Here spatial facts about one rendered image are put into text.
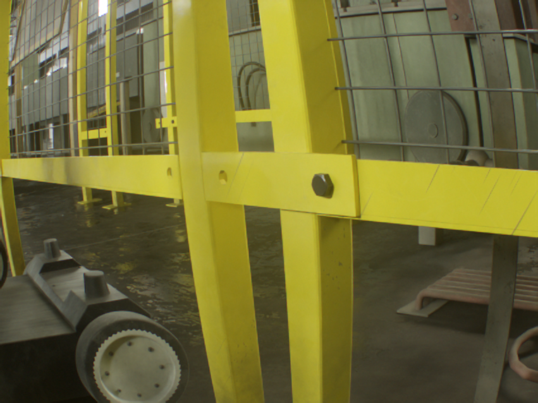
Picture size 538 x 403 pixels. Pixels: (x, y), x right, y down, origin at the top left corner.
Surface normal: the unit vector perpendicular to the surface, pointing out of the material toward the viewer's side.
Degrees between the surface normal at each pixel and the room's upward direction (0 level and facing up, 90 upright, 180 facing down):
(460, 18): 90
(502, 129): 90
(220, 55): 90
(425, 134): 91
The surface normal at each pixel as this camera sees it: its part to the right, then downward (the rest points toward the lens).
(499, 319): -0.77, 0.17
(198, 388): -0.09, -0.98
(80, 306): -0.65, -0.58
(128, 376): 0.54, 0.07
